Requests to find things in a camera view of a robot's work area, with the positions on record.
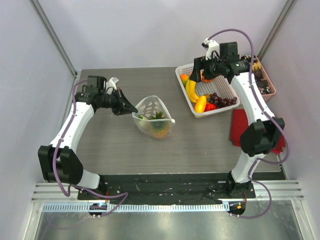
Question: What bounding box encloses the orange toy pineapple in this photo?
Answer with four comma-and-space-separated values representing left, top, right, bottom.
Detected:
148, 111, 171, 139

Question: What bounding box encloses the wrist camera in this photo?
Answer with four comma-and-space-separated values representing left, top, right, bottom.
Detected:
105, 77, 119, 95
201, 38, 220, 60

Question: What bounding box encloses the yellow orange mango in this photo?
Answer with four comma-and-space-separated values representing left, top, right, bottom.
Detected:
194, 95, 207, 113

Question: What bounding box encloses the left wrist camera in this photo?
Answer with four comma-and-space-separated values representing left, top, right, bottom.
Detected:
105, 77, 119, 95

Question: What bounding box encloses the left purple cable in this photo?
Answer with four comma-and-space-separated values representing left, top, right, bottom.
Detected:
53, 79, 129, 217

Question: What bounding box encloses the orange tangerine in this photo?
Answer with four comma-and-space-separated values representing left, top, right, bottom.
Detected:
201, 76, 214, 83

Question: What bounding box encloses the yellow banana bunch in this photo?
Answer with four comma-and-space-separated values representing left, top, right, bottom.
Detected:
185, 80, 200, 104

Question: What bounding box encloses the white slotted cable duct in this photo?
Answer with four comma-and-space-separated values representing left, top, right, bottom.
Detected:
42, 202, 230, 213

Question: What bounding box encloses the white plastic fruit basket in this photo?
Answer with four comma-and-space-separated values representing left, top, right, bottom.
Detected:
174, 61, 241, 119

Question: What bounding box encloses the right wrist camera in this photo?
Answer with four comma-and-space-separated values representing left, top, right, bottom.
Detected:
201, 38, 220, 60

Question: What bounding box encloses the pink divided tray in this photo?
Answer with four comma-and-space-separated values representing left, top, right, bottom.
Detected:
252, 56, 276, 102

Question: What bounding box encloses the clear spotted zip bag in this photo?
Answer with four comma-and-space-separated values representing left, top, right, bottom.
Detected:
132, 95, 176, 140

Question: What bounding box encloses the purple grape bunch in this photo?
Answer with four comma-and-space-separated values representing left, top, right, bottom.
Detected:
206, 92, 238, 109

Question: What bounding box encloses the white radish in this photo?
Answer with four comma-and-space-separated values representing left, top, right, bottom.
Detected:
138, 115, 150, 129

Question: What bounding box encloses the red folded cloth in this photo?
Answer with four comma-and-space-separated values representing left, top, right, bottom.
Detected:
229, 109, 286, 155

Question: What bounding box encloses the red strawberry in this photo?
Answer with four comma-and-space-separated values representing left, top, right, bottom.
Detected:
204, 103, 217, 112

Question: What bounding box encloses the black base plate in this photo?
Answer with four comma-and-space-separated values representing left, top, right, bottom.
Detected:
77, 173, 258, 206

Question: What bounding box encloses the small orange fruit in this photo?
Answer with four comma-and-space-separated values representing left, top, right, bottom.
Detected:
180, 74, 189, 86

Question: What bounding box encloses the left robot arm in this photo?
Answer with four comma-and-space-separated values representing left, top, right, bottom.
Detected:
37, 75, 138, 200

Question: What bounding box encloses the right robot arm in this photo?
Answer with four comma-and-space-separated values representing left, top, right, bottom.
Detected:
189, 39, 285, 198

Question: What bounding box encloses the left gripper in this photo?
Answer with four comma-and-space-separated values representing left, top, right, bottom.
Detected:
99, 87, 138, 116

